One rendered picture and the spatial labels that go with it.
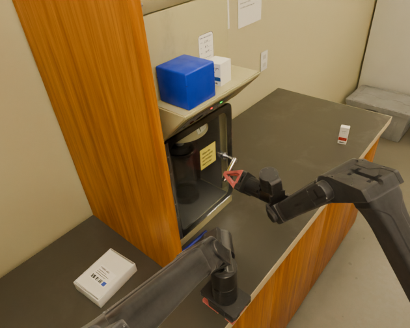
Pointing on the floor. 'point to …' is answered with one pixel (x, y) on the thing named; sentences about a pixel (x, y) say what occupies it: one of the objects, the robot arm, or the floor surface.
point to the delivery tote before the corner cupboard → (387, 108)
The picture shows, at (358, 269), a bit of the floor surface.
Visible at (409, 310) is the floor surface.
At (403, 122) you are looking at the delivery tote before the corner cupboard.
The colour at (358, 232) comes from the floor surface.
